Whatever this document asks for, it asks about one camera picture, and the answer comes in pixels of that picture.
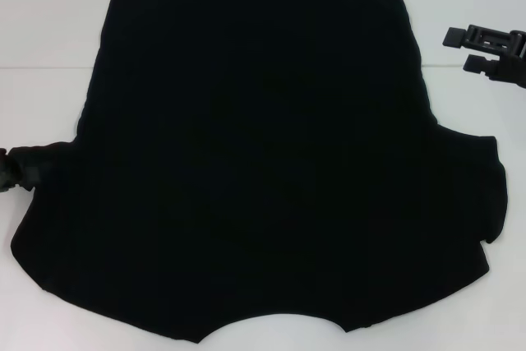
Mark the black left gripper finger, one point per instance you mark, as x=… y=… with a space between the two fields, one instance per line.
x=30 y=176

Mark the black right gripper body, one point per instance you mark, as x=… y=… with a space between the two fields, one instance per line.
x=513 y=67

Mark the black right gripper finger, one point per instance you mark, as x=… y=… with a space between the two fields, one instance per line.
x=475 y=64
x=454 y=37

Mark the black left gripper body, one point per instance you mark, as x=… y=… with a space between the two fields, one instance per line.
x=7 y=172

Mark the black shirt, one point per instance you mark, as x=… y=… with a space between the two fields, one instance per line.
x=263 y=141

